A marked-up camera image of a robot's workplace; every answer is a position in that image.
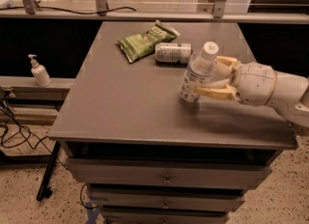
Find white green can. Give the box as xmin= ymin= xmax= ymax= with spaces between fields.
xmin=155 ymin=42 xmax=192 ymax=64

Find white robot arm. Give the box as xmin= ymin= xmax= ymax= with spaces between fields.
xmin=190 ymin=56 xmax=309 ymax=127

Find clear blue-label plastic bottle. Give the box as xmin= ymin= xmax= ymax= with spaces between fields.
xmin=180 ymin=42 xmax=219 ymax=102

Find black stand leg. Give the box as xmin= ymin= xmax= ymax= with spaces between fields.
xmin=36 ymin=142 xmax=60 ymax=202

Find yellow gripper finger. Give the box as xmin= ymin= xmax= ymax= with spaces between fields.
xmin=192 ymin=80 xmax=239 ymax=100
xmin=215 ymin=56 xmax=241 ymax=78

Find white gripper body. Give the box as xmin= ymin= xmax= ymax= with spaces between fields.
xmin=230 ymin=62 xmax=276 ymax=106

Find grey drawer cabinet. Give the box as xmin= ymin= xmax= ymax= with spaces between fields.
xmin=49 ymin=21 xmax=296 ymax=224

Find green chip bag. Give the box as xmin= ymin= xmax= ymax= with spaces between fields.
xmin=118 ymin=20 xmax=180 ymax=63

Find black floor cables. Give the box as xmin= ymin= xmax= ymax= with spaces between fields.
xmin=0 ymin=87 xmax=69 ymax=171

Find white pump dispenser bottle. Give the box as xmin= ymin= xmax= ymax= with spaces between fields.
xmin=28 ymin=54 xmax=51 ymax=87

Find black cable on ledge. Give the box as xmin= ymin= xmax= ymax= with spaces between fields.
xmin=0 ymin=5 xmax=137 ymax=15

